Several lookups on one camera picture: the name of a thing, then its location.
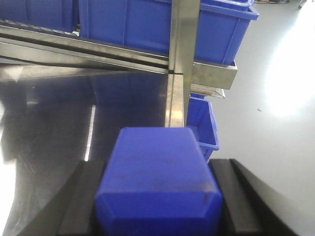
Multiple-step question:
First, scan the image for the blue bottle part with cap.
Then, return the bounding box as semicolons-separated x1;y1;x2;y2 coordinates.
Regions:
95;127;222;236

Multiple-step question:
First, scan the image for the stainless steel shelf frame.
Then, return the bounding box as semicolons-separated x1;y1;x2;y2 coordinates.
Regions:
0;0;237;127

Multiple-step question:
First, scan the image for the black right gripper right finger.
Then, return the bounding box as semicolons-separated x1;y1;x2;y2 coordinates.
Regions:
208;159;300;236

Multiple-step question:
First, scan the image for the blue bin upper right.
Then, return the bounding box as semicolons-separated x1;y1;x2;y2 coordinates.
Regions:
79;0;259;65

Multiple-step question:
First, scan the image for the small blue bin below shelf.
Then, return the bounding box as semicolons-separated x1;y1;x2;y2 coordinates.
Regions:
187;93;220;161

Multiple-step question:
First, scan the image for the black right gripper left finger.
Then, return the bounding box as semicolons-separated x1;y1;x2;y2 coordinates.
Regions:
18;160;105;236

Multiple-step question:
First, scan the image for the blue bin upper left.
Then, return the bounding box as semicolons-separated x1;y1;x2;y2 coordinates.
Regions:
0;0;79;32

